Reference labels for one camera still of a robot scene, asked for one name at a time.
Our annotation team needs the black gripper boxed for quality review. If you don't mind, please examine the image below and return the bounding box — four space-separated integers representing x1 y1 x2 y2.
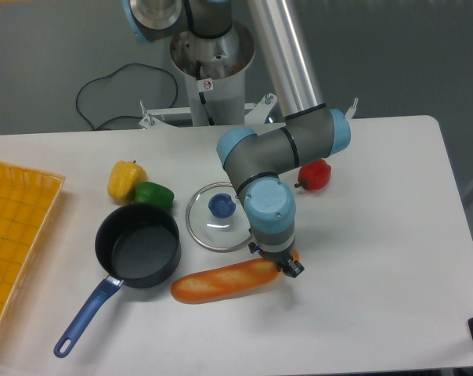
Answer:
248 241 305 278

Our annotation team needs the green bell pepper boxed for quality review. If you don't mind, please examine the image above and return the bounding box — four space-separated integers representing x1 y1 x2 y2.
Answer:
134 182 175 212

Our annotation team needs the glass lid with blue knob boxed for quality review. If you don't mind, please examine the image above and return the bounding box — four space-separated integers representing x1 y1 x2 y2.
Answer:
185 182 251 253

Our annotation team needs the red bell pepper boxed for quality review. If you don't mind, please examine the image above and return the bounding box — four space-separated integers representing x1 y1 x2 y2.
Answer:
294 160 331 191

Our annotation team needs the black cable on floor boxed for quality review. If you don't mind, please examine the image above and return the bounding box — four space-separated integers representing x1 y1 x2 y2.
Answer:
75 63 179 131

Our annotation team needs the long orange baguette bread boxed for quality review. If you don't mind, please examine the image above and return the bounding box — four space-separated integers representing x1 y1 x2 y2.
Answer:
171 258 285 305

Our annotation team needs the yellow plastic basket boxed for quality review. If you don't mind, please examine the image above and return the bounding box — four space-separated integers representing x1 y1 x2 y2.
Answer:
0 161 65 327

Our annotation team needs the yellow bell pepper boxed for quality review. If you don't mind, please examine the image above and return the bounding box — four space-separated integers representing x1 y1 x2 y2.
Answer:
107 161 147 204

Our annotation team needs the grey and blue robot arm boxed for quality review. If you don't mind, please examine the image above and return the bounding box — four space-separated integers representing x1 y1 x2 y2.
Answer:
123 1 351 277

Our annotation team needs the black pot with blue handle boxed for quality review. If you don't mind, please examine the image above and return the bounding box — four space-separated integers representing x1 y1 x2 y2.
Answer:
53 203 182 358

